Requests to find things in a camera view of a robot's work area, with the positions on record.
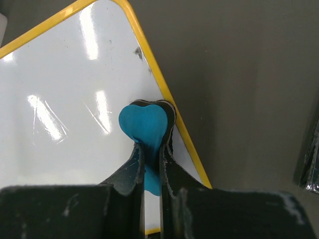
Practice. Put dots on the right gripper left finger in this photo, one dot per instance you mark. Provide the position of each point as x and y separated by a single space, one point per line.
125 213

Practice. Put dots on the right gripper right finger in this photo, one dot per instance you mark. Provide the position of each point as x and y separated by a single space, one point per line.
176 219

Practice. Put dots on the blue bone-shaped eraser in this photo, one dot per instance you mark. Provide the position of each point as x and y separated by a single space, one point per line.
151 125

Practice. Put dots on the yellow-framed whiteboard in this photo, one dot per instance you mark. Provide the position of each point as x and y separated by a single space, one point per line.
63 85

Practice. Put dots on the black notebook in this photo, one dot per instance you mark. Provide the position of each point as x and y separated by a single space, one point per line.
306 174

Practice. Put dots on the cream drawer cabinet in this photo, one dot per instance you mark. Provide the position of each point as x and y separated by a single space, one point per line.
3 25

